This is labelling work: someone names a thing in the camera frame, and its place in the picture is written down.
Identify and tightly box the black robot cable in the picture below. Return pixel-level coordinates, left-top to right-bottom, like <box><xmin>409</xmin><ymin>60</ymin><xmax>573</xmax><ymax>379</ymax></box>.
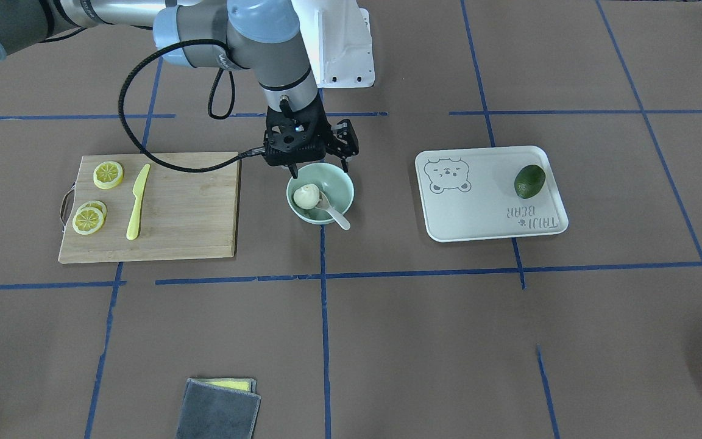
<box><xmin>118</xmin><ymin>39</ymin><xmax>266</xmax><ymax>174</ymax></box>

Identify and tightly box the cream bear tray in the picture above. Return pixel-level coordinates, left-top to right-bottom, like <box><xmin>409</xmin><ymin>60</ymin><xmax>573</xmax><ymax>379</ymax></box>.
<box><xmin>414</xmin><ymin>145</ymin><xmax>569</xmax><ymax>243</ymax></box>

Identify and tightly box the green avocado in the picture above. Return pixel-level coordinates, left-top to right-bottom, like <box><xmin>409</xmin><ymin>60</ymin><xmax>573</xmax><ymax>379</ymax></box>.
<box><xmin>514</xmin><ymin>164</ymin><xmax>546</xmax><ymax>199</ymax></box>

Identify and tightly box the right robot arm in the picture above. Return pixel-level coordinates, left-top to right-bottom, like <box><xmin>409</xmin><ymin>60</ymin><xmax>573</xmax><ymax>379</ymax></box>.
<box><xmin>0</xmin><ymin>1</ymin><xmax>359</xmax><ymax>177</ymax></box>

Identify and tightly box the lemon slice lower back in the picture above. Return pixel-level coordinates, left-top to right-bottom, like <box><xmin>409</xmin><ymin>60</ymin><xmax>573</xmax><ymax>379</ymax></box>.
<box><xmin>77</xmin><ymin>200</ymin><xmax>108</xmax><ymax>216</ymax></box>

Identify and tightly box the mint green bowl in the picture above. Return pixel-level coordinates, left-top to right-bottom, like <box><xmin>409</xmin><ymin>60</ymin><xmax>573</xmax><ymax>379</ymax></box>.
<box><xmin>285</xmin><ymin>162</ymin><xmax>355</xmax><ymax>225</ymax></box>

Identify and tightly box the yellow sponge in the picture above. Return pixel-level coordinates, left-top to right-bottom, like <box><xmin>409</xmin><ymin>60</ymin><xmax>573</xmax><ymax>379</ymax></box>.
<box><xmin>205</xmin><ymin>377</ymin><xmax>257</xmax><ymax>393</ymax></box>

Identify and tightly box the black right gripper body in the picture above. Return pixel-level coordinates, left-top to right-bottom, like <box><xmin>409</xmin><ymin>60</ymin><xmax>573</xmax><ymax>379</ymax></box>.
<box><xmin>263</xmin><ymin>98</ymin><xmax>359</xmax><ymax>178</ymax></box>

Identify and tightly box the white ceramic spoon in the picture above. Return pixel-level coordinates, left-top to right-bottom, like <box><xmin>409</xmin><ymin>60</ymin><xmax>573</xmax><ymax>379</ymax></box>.
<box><xmin>315</xmin><ymin>191</ymin><xmax>350</xmax><ymax>230</ymax></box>

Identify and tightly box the yellow plastic knife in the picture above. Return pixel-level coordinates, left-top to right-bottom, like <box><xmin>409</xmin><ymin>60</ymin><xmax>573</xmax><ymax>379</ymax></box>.
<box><xmin>126</xmin><ymin>164</ymin><xmax>151</xmax><ymax>241</ymax></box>

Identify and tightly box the lemon slice upper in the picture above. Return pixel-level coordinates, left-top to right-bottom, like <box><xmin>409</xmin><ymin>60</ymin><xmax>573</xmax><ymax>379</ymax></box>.
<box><xmin>92</xmin><ymin>161</ymin><xmax>124</xmax><ymax>190</ymax></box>

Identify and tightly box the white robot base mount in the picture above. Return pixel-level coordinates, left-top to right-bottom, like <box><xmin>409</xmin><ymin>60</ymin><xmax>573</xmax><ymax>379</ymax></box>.
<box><xmin>292</xmin><ymin>1</ymin><xmax>376</xmax><ymax>89</ymax></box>

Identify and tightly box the white steamed bun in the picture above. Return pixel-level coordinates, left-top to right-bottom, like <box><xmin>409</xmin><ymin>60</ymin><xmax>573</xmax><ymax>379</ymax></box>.
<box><xmin>292</xmin><ymin>184</ymin><xmax>320</xmax><ymax>210</ymax></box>

